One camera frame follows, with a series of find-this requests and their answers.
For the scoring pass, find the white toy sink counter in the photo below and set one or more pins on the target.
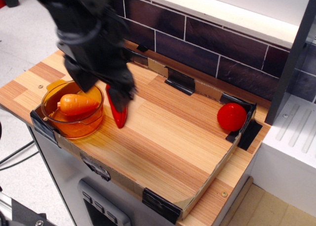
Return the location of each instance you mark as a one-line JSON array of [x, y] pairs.
[[285, 165]]

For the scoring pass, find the cardboard fence with black tape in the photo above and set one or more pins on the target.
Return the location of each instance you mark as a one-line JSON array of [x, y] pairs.
[[171, 164]]

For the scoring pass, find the dark grey upright post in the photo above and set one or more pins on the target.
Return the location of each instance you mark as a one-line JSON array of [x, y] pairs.
[[303, 40]]

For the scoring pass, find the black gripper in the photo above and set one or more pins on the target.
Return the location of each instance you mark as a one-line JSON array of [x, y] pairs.
[[98, 56]]

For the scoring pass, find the red toy pepper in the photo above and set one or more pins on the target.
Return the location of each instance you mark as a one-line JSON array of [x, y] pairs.
[[119, 117]]

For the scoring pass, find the red toy tomato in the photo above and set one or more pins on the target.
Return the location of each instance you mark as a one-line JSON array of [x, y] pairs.
[[231, 116]]

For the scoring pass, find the orange transparent plastic pot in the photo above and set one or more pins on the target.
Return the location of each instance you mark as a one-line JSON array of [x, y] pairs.
[[77, 126]]

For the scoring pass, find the grey control panel with buttons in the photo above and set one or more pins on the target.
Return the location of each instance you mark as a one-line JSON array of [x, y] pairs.
[[100, 210]]

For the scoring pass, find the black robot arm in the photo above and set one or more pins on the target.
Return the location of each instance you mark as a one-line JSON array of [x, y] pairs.
[[84, 16]]

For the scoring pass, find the orange toy carrot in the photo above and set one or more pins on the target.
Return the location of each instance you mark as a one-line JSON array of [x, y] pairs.
[[74, 104]]

